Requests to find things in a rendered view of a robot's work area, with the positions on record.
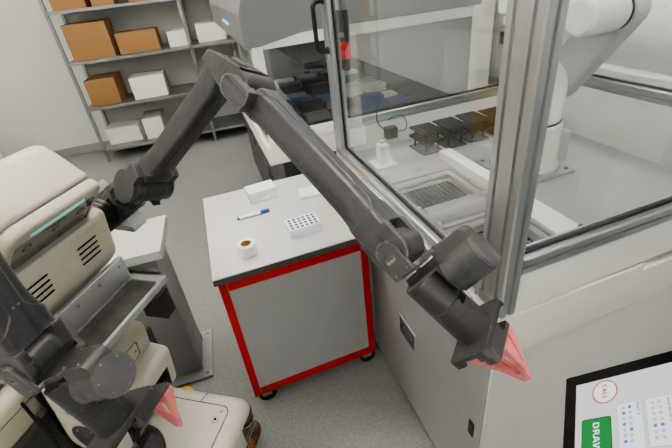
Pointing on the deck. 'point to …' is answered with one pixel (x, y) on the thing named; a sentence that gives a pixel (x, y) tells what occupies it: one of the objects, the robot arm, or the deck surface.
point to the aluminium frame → (520, 146)
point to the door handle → (316, 25)
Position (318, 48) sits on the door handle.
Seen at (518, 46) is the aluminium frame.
